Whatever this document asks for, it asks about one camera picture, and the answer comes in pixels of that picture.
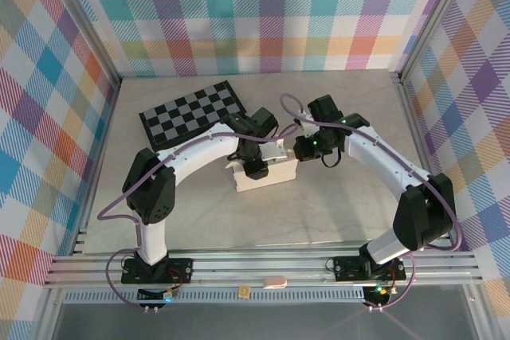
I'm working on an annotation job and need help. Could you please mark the white paper box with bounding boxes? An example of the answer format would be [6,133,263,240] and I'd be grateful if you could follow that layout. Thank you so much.
[225,152,299,193]

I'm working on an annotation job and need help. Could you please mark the black and white chess board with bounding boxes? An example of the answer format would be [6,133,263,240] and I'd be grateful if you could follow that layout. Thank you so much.
[138,80,248,150]

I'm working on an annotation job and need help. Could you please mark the small controller board with LED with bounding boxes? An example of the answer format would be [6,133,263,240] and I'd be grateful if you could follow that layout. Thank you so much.
[137,286,179,303]
[364,282,398,301]

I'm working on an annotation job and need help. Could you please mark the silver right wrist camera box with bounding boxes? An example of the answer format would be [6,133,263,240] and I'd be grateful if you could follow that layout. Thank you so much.
[297,115,316,136]

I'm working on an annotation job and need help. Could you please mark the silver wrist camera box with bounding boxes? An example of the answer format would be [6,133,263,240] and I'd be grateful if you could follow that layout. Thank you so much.
[297,115,316,136]
[261,139,288,162]

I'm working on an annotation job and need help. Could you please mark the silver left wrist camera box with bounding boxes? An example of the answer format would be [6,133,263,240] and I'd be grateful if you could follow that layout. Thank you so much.
[261,139,288,162]

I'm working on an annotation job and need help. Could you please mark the aluminium side rail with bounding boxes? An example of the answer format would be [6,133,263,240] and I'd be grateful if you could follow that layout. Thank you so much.
[71,76,123,256]
[396,75,457,252]

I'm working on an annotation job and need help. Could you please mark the aluminium front frame rail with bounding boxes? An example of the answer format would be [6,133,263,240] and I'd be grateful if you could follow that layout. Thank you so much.
[43,250,483,287]

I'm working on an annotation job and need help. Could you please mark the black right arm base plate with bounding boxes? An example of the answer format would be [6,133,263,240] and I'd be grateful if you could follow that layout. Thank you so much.
[332,255,407,282]

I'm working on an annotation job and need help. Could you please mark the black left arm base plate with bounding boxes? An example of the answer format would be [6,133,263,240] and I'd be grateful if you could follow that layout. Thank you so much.
[121,258,194,285]

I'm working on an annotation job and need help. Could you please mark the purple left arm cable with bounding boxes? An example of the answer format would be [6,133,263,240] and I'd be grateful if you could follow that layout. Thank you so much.
[97,123,300,311]

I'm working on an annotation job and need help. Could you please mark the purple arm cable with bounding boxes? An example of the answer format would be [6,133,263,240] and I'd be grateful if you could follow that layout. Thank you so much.
[97,123,300,311]
[280,93,463,311]

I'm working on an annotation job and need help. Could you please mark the slotted grey cable duct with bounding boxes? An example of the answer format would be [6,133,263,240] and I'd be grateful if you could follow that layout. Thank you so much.
[63,291,366,304]

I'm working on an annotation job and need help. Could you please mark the aluminium frame post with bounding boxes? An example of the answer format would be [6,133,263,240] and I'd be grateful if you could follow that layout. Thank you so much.
[396,0,477,84]
[51,0,123,86]

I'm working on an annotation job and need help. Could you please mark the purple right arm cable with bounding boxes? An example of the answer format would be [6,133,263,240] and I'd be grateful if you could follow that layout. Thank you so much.
[280,93,463,311]

